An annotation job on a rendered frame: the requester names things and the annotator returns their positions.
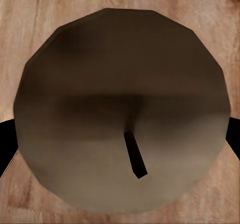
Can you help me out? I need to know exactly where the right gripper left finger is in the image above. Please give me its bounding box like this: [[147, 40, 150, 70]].
[[0, 119, 18, 177]]

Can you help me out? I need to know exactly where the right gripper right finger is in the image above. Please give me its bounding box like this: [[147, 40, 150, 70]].
[[225, 118, 240, 159]]

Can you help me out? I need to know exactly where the pillar candle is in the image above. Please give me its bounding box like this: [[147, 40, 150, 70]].
[[13, 8, 232, 215]]

